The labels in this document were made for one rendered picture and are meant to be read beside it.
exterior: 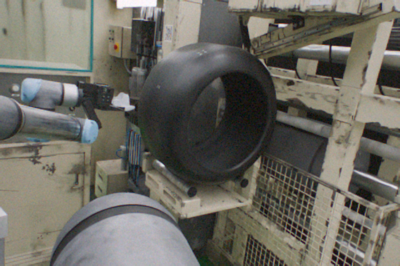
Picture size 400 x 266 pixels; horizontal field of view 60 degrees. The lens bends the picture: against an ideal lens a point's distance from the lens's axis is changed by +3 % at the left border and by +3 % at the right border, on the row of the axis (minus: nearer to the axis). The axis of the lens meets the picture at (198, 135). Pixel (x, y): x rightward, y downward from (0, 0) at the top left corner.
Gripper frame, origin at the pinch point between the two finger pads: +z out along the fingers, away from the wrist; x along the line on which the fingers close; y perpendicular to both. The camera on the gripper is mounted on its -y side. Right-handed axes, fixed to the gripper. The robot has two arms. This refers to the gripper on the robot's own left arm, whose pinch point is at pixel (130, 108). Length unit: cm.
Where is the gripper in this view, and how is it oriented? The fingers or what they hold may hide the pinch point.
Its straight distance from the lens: 129.2
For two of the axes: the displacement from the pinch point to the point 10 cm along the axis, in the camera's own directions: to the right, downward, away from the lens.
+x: -5.3, -3.1, 7.9
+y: 2.3, -9.5, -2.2
